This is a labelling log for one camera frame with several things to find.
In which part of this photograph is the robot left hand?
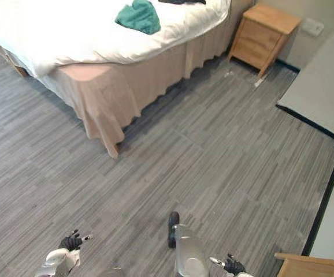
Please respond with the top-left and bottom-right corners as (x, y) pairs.
(58, 229), (94, 252)

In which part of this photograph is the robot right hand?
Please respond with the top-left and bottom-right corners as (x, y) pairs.
(209, 253), (247, 275)

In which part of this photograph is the beige bed skirt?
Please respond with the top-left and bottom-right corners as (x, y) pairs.
(0, 8), (256, 160)

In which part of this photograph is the green cloth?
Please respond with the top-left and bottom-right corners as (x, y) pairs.
(114, 0), (162, 35)

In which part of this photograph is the black cloth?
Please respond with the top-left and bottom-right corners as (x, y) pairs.
(158, 0), (207, 6)

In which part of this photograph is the dark robot foot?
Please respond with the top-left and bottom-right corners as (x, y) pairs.
(167, 211), (181, 249)

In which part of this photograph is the light wooden furniture piece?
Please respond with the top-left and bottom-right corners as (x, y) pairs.
(274, 252), (334, 277)

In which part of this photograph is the white duvet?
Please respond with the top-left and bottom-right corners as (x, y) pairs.
(0, 0), (232, 79)

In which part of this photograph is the wooden nightstand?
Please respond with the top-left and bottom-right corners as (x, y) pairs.
(228, 3), (302, 78)

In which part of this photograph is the white wall socket plate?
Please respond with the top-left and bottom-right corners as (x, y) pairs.
(302, 17), (325, 38)

